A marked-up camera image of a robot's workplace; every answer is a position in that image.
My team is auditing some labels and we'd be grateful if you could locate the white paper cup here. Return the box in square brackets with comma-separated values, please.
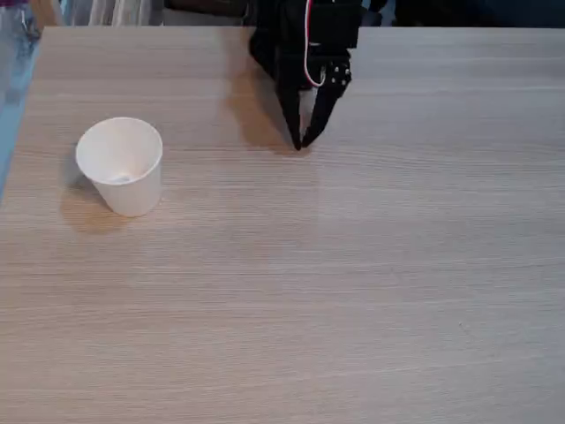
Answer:
[75, 116, 164, 218]

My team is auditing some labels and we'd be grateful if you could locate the pale fabric curtain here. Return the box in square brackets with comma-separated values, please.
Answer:
[65, 0, 165, 27]

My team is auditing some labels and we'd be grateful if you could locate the person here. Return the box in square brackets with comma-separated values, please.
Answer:
[0, 0, 43, 105]

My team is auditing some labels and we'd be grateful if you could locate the red and white gripper cable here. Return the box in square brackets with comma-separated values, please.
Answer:
[303, 0, 328, 88]

